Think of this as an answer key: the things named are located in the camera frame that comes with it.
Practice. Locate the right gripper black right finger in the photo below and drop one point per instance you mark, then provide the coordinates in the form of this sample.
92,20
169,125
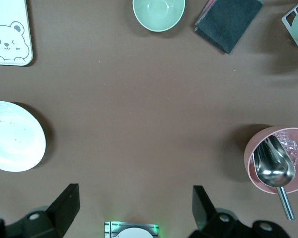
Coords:
203,210

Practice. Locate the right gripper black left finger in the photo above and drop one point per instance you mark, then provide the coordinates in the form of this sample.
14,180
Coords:
64,208

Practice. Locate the white round plate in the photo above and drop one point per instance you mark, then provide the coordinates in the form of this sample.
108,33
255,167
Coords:
12,136

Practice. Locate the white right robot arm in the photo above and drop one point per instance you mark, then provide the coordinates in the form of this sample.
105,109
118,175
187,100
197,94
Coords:
135,234

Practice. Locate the pink bowl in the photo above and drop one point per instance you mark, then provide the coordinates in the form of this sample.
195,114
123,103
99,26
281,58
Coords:
253,153

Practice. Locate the metal scoop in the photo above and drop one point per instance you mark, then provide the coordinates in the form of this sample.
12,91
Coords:
273,171

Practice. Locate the clear crumpled plastic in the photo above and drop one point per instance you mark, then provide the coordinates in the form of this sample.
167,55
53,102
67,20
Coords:
293,146

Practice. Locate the folded dark grey cloth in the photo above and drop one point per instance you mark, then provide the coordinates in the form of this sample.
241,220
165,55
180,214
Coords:
228,24

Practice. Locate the cream bear print tray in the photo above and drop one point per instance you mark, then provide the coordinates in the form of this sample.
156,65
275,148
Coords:
10,24

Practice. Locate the light green bowl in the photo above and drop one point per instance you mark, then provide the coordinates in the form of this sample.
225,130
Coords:
159,15

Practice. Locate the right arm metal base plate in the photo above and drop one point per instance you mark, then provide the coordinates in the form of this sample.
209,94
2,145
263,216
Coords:
109,229

